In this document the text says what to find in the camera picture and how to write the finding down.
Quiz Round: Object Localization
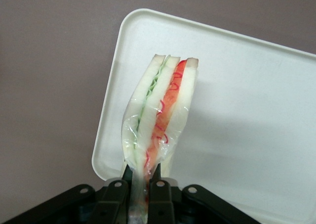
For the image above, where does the cream plastic tray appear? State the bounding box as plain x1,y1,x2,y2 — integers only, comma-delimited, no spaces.
91,8,316,224

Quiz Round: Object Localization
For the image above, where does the plastic sandwich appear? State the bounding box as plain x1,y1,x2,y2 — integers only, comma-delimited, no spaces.
121,53,199,224

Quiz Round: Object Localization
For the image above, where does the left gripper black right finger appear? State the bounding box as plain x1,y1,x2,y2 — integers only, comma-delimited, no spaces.
147,161,258,224

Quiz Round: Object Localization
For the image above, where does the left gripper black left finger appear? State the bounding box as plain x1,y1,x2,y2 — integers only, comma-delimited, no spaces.
2,163,133,224

